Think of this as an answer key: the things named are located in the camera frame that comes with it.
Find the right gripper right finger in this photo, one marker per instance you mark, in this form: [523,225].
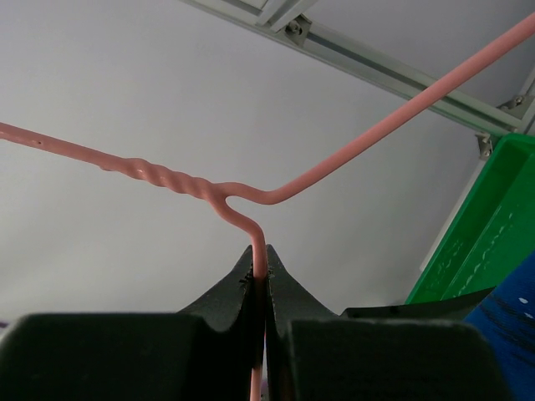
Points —
[315,354]

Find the aluminium frame left posts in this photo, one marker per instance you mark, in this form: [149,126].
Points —
[286,22]

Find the blue patterned trousers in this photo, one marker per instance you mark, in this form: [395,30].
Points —
[505,318]

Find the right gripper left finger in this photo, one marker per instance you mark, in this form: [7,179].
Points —
[202,352]

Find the green plastic tray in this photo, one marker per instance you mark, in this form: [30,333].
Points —
[493,231]

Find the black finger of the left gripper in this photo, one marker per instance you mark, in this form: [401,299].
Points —
[456,308]

